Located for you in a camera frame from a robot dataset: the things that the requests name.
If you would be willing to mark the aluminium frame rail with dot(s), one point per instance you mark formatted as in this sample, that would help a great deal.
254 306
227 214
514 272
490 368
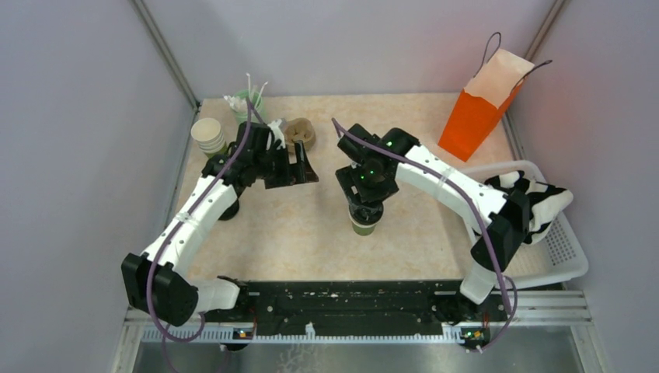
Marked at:
156 36

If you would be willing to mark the brown cardboard cup carrier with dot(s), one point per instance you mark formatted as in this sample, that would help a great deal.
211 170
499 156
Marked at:
299 129

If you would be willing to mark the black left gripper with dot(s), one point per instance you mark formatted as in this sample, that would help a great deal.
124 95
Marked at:
298 172

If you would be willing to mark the stack of black lids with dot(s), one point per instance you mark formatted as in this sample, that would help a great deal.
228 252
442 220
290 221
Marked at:
230 212

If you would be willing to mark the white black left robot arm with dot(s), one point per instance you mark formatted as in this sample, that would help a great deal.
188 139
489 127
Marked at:
155 280

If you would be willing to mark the stack of green paper cups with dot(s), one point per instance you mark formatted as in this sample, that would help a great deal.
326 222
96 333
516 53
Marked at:
209 136

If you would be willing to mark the orange paper bag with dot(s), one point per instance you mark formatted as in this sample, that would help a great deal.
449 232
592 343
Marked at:
484 100

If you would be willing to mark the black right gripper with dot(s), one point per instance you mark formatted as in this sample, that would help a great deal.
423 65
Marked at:
349 176

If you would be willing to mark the white plastic basket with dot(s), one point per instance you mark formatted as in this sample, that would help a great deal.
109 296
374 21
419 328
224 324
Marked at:
555 259

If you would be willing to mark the green paper coffee cup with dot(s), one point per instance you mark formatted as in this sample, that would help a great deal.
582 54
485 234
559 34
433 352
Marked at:
363 228

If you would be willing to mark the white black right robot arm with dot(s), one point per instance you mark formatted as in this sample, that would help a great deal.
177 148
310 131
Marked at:
379 164

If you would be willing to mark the black plastic cup lid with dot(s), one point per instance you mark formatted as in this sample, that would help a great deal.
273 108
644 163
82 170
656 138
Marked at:
366 214

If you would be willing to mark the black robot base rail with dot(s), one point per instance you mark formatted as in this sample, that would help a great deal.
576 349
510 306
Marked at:
356 308

